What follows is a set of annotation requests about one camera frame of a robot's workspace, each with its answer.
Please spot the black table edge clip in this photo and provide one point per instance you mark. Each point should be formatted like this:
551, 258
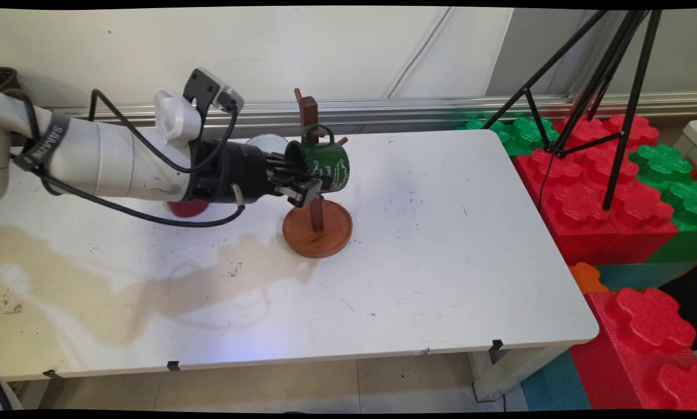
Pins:
51, 373
173, 365
496, 349

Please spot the wooden mug tree stand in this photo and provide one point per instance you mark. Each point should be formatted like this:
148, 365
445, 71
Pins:
316, 235

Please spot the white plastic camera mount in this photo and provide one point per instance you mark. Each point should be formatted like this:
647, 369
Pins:
176, 119

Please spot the white box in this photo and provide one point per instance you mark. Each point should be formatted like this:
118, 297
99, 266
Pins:
693, 139

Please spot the orange foam block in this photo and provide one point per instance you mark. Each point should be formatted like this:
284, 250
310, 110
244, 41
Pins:
587, 278

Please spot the green enamel mug white script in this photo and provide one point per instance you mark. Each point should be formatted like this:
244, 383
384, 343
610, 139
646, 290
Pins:
331, 166

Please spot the red enamel mug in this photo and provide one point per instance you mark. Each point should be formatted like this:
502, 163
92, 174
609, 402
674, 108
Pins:
185, 208

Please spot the black tripod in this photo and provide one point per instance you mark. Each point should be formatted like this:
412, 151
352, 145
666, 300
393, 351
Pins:
622, 145

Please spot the green foam block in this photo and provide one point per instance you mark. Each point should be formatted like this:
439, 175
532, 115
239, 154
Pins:
526, 132
671, 174

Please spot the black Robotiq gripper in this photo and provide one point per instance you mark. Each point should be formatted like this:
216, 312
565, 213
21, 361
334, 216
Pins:
237, 171

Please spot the teal foam block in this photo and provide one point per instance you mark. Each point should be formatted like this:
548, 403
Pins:
639, 274
555, 384

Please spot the aluminium wall rail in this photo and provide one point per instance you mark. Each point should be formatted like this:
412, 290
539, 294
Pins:
412, 110

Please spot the large red foam block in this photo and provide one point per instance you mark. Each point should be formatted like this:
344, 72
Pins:
581, 203

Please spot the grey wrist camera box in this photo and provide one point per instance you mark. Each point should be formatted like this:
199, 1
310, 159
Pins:
214, 90

